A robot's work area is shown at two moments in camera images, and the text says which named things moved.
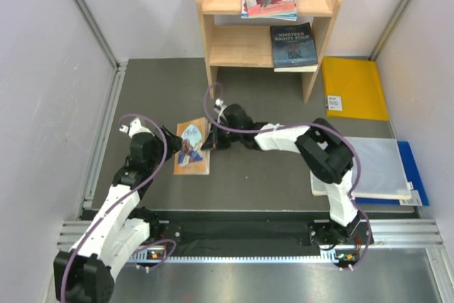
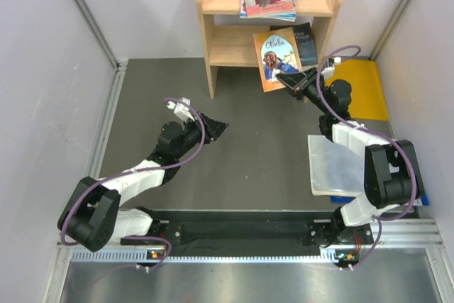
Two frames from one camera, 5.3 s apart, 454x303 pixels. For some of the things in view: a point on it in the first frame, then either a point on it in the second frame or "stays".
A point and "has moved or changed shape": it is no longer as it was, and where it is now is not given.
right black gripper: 214,142 to 294,80
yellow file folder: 353,89 stays
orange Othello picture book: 191,159 has moved or changed shape
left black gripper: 173,142 to 214,128
